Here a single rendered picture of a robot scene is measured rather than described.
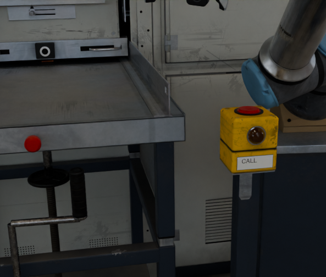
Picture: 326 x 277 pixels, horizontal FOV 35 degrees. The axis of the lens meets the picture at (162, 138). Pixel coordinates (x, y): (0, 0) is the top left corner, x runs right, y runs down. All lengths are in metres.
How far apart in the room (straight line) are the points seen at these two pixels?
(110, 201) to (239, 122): 1.07
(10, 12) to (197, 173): 0.83
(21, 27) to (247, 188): 1.05
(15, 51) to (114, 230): 0.72
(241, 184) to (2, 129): 0.48
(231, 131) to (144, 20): 0.91
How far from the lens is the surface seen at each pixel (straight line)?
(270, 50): 1.06
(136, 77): 1.44
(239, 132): 0.85
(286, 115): 1.30
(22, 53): 1.74
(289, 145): 1.20
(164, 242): 1.20
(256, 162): 0.88
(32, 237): 1.91
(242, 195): 0.92
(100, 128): 1.05
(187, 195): 1.87
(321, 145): 1.22
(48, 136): 1.05
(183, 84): 1.74
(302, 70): 1.07
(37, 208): 1.86
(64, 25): 1.73
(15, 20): 1.73
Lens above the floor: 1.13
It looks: 18 degrees down
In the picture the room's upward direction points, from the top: 1 degrees counter-clockwise
